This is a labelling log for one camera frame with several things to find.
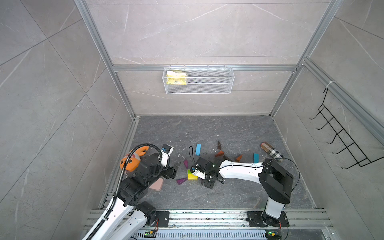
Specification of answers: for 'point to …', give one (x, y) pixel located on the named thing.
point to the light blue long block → (198, 149)
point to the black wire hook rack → (351, 146)
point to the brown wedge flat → (226, 158)
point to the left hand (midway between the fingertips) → (172, 156)
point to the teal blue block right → (256, 158)
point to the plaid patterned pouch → (271, 151)
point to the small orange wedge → (239, 158)
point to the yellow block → (191, 177)
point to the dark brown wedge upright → (219, 145)
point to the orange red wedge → (221, 153)
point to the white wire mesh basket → (201, 80)
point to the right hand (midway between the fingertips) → (207, 179)
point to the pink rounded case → (157, 185)
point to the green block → (189, 171)
